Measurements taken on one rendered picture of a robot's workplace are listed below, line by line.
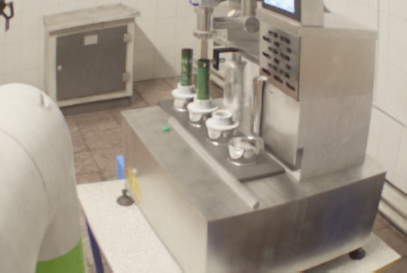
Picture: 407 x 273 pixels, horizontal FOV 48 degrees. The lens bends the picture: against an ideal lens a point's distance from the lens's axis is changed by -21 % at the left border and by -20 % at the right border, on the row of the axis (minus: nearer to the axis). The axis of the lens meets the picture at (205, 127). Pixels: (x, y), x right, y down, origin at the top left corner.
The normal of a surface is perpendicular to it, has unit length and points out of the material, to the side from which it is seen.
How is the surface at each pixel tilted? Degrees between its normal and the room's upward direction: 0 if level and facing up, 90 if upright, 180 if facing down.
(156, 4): 90
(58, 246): 93
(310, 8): 90
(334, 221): 90
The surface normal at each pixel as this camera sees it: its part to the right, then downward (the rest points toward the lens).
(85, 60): 0.40, 0.36
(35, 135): 0.76, -0.56
